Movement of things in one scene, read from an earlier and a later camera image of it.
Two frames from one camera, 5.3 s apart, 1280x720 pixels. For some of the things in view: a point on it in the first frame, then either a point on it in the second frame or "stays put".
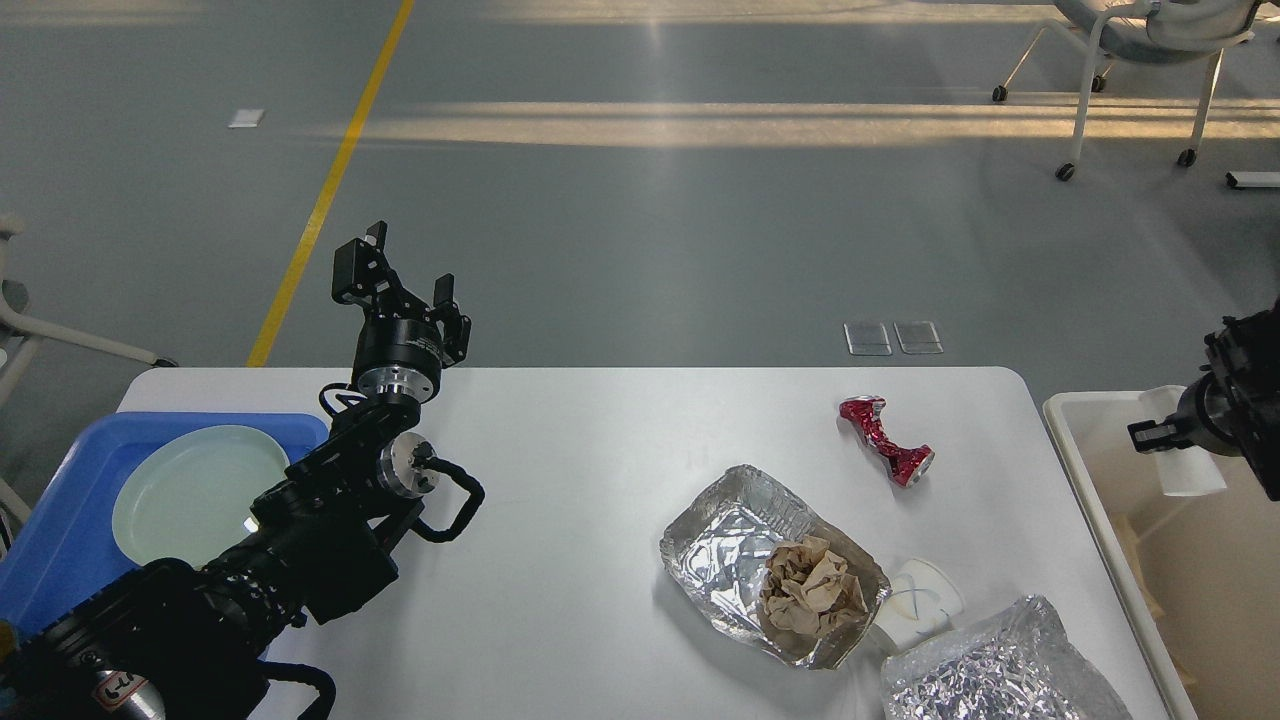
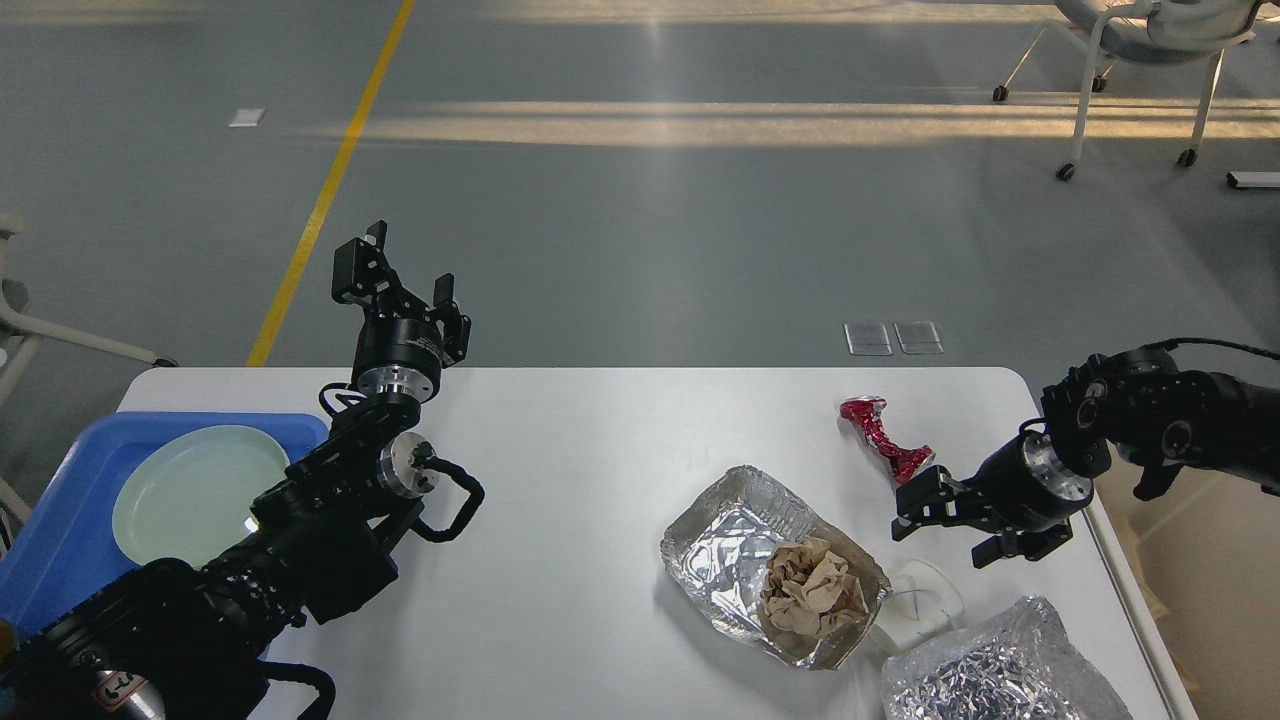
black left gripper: [401, 349] stays put
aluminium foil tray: [717, 549] stays put
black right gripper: [1206, 419] -> [1022, 484]
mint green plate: [192, 494] stays put
